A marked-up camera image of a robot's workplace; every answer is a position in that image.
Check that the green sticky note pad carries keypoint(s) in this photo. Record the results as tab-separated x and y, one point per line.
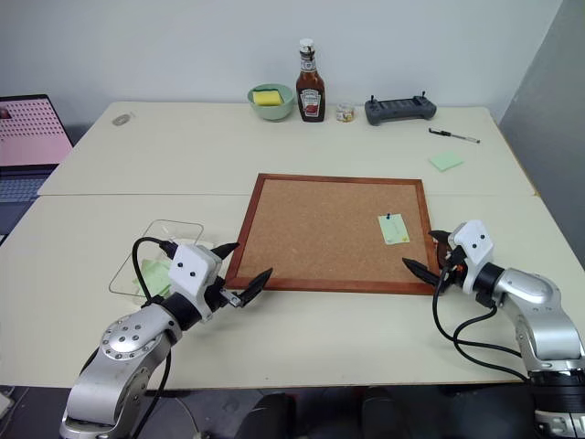
446	161

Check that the pale green paper note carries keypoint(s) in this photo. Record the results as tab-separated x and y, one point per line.
394	229

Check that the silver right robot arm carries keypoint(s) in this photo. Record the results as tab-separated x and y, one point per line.
544	315

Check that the dark rounded shape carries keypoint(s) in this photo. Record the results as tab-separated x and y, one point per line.
267	418

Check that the clear plastic tray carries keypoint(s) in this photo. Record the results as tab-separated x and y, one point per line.
137	256

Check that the round grey table sticker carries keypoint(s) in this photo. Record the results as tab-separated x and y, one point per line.
121	120

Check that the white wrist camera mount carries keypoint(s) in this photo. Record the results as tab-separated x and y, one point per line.
192	270
475	249

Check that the black and silver pen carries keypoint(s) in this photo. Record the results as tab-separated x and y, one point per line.
453	135

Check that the laptop with pink screen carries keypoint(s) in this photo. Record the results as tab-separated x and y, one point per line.
25	146

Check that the yellow sponge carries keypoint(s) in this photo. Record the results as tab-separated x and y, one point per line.
268	97

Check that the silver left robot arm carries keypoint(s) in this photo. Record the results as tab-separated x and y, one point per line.
123	352

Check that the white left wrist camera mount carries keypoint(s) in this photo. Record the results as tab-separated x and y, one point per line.
192	270

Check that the small clear jar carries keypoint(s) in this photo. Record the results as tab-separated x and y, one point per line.
345	113

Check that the cork board with wooden frame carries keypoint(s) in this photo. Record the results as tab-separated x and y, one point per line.
329	228

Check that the ketchup bottle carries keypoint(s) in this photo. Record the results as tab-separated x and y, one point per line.
311	91

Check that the grey handheld remote controller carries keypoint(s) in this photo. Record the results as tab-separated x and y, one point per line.
400	110

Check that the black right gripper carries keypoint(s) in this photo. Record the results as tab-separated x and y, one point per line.
449	265

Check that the pale green bowl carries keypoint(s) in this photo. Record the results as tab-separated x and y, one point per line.
270	107

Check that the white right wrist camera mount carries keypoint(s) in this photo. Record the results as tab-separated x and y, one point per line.
475	249

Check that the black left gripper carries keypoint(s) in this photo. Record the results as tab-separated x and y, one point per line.
218	296

